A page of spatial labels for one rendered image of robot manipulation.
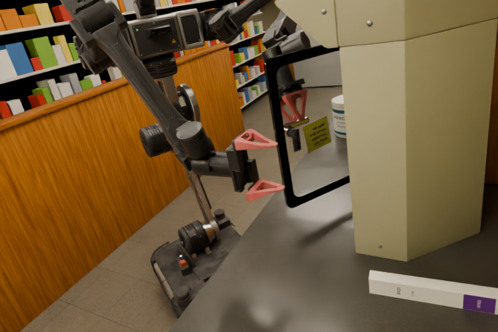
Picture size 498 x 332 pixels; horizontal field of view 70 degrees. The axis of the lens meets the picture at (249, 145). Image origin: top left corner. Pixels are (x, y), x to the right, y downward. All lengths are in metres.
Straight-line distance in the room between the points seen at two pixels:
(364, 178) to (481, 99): 0.27
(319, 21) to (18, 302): 2.32
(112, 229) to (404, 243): 2.32
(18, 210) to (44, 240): 0.26
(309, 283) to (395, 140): 0.35
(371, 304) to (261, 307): 0.22
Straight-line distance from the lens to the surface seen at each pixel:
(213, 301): 0.83
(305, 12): 0.70
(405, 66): 0.68
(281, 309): 0.79
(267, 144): 0.69
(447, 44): 0.73
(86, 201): 2.68
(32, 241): 2.53
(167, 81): 1.53
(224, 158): 0.74
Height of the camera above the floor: 1.52
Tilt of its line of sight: 22 degrees down
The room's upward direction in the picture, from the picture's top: 11 degrees counter-clockwise
